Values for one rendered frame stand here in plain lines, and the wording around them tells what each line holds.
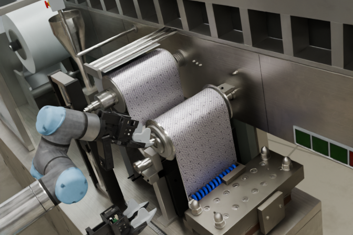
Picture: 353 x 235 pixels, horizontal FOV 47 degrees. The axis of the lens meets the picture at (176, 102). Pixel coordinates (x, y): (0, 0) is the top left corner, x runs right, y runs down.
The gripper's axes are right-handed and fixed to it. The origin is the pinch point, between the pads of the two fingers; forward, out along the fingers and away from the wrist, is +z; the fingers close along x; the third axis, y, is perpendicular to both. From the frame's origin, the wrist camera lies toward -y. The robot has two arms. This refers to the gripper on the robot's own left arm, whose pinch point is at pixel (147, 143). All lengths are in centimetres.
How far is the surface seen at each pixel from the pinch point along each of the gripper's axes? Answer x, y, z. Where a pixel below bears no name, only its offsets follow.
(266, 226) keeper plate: -27.2, -13.5, 34.8
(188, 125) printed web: -4.8, 9.3, 9.3
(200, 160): -5.5, -1.4, 19.1
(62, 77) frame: 35.4, 8.7, -16.0
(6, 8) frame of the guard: 97, 25, -21
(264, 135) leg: 8, 9, 67
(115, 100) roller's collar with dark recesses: 22.6, 7.1, -0.8
